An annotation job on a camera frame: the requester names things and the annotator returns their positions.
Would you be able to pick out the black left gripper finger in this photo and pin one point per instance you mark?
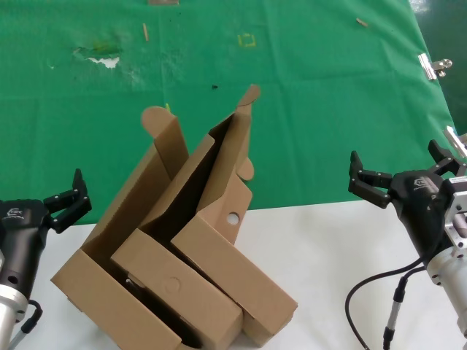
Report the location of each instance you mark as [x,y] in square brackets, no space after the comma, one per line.
[69,209]

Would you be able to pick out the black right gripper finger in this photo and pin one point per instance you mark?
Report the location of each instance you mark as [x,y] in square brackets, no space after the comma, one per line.
[368,184]
[447,162]

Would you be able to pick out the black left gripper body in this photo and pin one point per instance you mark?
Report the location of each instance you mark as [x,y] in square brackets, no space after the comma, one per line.
[22,233]

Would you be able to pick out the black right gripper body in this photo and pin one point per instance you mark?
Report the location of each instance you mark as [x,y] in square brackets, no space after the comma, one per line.
[419,208]

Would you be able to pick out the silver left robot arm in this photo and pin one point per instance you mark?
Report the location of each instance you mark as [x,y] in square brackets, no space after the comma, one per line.
[7,317]

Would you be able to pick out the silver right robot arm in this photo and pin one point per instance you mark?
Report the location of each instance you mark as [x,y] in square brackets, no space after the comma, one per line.
[450,284]

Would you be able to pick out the large open cardboard box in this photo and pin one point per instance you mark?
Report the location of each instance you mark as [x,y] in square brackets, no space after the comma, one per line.
[106,299]

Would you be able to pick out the cardboard box with pressed circle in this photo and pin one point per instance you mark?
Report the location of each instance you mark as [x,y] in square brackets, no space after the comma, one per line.
[182,288]

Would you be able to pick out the green table cloth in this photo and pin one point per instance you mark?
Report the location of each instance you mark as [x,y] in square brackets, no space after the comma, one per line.
[292,120]

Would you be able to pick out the short wooden piece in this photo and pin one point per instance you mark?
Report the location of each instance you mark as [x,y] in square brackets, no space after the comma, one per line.
[362,22]

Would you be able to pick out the long wooden stick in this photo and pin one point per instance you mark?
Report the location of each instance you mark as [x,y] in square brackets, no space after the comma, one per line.
[146,32]

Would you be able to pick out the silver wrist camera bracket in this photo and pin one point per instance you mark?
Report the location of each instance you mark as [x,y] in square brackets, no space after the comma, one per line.
[458,215]

